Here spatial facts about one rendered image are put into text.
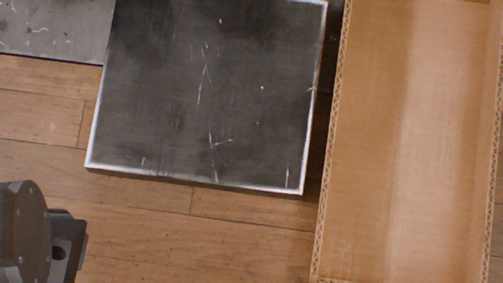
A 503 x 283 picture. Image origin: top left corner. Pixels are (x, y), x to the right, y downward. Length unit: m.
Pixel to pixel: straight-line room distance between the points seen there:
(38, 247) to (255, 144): 0.28
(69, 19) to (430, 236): 0.34
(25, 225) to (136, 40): 0.32
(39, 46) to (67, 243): 0.31
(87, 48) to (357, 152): 0.23
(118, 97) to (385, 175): 0.22
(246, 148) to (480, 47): 0.20
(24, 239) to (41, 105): 0.33
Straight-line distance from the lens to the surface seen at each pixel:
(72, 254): 0.54
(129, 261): 0.75
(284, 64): 0.76
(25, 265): 0.48
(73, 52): 0.80
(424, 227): 0.75
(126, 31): 0.78
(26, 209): 0.49
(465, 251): 0.75
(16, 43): 0.82
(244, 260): 0.74
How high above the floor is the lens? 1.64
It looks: 75 degrees down
